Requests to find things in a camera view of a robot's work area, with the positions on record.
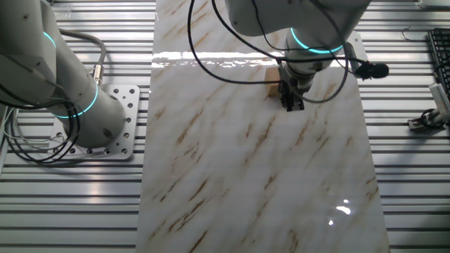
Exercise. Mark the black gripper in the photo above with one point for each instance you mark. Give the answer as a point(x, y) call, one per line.
point(297, 83)

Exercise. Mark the small wooden block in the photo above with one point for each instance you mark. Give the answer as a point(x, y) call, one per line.
point(272, 81)

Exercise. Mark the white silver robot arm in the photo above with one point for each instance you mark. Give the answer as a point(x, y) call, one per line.
point(88, 105)

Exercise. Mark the marble pattern mat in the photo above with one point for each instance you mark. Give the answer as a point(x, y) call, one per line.
point(246, 168)

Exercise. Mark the black keyboard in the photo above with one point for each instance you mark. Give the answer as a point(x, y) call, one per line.
point(441, 52)

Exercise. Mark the grey flat device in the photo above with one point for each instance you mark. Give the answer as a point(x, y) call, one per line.
point(434, 3)

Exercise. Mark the clear plastic bag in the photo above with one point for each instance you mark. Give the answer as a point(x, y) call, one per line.
point(61, 11)

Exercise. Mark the metal camera mount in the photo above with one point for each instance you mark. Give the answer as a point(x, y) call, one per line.
point(416, 123)

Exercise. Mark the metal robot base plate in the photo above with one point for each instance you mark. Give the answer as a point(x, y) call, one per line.
point(130, 102)

